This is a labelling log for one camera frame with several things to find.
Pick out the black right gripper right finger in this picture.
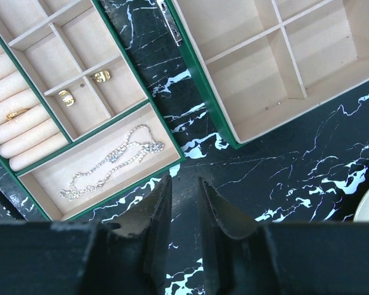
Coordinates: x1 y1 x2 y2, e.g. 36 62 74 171
197 178 369 294

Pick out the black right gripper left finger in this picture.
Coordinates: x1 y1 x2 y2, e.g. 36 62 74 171
0 176 172 294

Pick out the rhinestone silver necklace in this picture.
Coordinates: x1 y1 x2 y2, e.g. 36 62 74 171
58 124 166 202

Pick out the green jewelry tray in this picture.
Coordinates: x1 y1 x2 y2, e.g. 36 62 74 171
0 1 184 221

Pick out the green jewelry box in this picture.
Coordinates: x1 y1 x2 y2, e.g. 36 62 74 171
156 0 369 148

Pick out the black marble pattern mat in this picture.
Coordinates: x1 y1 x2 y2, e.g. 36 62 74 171
0 1 369 294

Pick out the gold earring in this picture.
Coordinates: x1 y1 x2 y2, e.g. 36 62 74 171
90 69 111 83
58 90 76 107

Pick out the gold ring in rolls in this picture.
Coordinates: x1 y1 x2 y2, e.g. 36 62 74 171
5 107 31 122

